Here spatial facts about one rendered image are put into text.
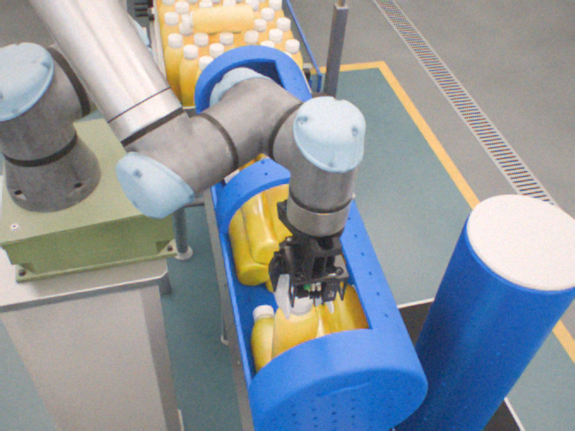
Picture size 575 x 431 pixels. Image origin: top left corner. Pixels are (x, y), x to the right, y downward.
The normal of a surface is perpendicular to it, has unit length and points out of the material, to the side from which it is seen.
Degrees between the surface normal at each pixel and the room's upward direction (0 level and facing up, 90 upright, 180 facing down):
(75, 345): 90
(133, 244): 90
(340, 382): 90
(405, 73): 0
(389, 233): 0
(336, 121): 0
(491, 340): 90
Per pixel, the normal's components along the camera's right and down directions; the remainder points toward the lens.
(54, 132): 0.82, 0.43
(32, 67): -0.09, -0.60
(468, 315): -0.75, 0.43
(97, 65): -0.14, 0.35
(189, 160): 0.54, -0.07
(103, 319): 0.28, 0.71
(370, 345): 0.29, -0.70
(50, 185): 0.28, 0.47
